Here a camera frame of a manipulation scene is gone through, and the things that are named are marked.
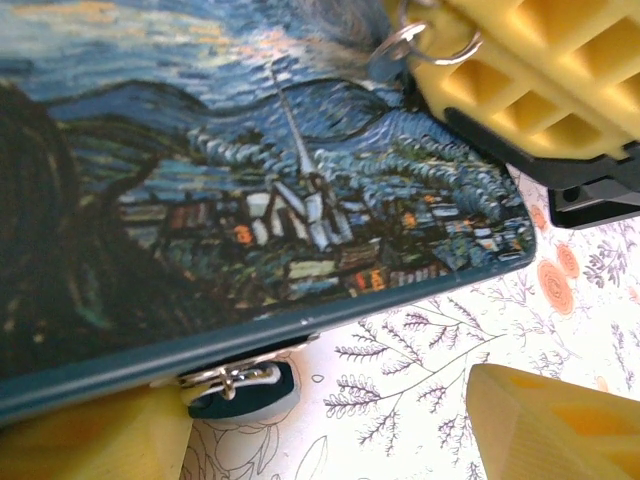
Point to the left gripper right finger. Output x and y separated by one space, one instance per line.
550 435

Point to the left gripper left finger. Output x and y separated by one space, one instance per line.
90 445

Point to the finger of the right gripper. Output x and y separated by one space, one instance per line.
550 50

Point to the silver box hasp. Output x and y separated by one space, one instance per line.
245 374

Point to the floral patterned table cover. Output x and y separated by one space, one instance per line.
400 350

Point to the starry night painted tin box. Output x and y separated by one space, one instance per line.
200 150

